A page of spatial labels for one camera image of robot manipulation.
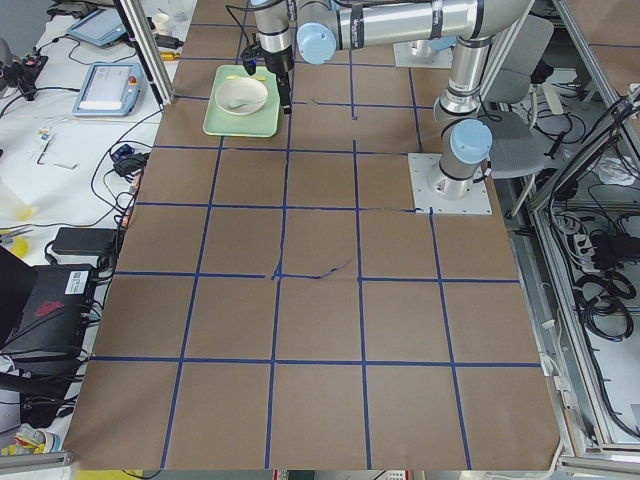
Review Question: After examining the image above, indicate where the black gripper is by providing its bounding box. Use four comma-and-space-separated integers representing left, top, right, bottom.
262, 47, 293, 115

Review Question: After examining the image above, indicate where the white round plate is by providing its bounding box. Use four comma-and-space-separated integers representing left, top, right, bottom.
214, 77, 269, 116

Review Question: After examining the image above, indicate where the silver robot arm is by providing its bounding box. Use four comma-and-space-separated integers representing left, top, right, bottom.
241, 0, 530, 201

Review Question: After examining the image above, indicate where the light green tray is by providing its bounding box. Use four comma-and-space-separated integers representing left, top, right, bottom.
203, 65, 280, 138

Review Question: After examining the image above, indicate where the pale green plastic spoon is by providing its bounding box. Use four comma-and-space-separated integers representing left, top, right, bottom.
228, 99, 260, 110

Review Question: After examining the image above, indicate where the white paper cup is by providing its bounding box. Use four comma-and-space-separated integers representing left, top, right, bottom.
151, 12, 172, 35

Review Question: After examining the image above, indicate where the blue teach pendant near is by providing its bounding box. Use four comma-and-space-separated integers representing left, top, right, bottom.
72, 62, 145, 117

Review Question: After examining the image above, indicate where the blue teach pendant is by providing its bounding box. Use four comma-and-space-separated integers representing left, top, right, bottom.
72, 62, 145, 117
66, 8, 126, 48

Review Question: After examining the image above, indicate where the blue teach pendant far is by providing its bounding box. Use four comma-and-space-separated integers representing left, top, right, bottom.
66, 8, 126, 48

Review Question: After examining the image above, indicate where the grey chair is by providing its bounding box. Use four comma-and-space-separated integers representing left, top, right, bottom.
479, 15, 554, 180

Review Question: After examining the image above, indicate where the black power brick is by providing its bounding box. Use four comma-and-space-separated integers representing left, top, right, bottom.
51, 227, 116, 256

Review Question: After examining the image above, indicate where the black laptop computer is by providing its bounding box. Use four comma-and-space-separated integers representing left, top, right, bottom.
1, 248, 97, 361

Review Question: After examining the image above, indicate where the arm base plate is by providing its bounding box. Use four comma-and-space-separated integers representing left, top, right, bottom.
408, 153, 492, 216
393, 38, 456, 69

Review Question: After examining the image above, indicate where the aluminium frame post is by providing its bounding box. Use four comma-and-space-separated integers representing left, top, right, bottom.
113, 0, 175, 107

